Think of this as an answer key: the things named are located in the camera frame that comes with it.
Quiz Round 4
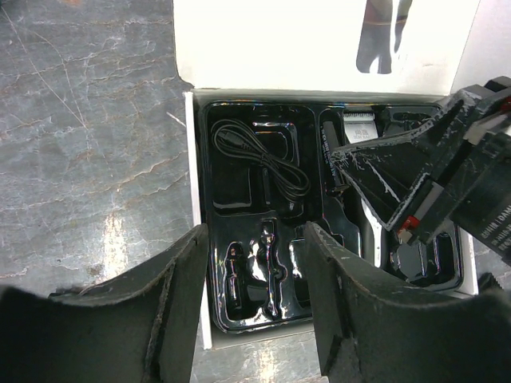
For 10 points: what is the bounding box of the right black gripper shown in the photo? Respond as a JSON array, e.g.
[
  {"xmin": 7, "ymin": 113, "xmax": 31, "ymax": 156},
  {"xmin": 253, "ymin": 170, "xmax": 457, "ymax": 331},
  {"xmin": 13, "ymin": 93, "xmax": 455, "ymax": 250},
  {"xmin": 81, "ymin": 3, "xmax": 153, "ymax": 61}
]
[{"xmin": 332, "ymin": 76, "xmax": 510, "ymax": 263}]

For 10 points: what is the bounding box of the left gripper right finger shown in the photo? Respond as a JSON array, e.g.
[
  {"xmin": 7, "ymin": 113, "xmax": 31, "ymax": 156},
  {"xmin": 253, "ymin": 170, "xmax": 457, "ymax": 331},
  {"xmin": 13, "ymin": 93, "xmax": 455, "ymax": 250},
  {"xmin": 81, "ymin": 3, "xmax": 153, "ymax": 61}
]
[{"xmin": 303, "ymin": 223, "xmax": 510, "ymax": 382}]

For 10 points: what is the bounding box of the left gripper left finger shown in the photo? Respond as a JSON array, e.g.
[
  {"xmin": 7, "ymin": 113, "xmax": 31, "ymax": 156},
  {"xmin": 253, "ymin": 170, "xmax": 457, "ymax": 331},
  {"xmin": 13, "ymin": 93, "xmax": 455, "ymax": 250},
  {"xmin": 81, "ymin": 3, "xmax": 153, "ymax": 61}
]
[{"xmin": 1, "ymin": 224, "xmax": 208, "ymax": 382}]

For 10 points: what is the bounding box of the black silver hair clipper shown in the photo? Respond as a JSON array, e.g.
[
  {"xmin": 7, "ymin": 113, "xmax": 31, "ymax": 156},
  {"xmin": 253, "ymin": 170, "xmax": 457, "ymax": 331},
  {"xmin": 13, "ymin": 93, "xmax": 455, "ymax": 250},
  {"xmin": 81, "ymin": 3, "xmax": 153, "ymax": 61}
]
[{"xmin": 342, "ymin": 111, "xmax": 388, "ymax": 268}]

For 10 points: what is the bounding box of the black rectangular stick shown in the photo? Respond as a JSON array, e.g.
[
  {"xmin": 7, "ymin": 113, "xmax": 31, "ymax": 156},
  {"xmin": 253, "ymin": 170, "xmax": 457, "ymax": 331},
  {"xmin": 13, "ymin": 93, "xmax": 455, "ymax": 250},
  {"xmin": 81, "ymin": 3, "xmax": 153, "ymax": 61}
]
[{"xmin": 320, "ymin": 120, "xmax": 348, "ymax": 195}]

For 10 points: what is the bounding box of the black power cable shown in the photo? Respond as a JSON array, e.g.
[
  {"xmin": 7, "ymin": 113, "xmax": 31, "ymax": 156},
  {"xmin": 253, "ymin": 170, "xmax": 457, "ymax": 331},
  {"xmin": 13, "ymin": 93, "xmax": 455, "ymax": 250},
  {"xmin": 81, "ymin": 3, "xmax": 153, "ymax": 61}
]
[{"xmin": 210, "ymin": 118, "xmax": 311, "ymax": 199}]

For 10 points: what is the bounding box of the black plastic tray insert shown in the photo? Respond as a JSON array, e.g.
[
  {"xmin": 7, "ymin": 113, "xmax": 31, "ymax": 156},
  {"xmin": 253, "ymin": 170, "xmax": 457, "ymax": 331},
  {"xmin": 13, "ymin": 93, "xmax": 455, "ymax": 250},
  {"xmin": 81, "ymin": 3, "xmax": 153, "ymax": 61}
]
[{"xmin": 195, "ymin": 101, "xmax": 464, "ymax": 334}]

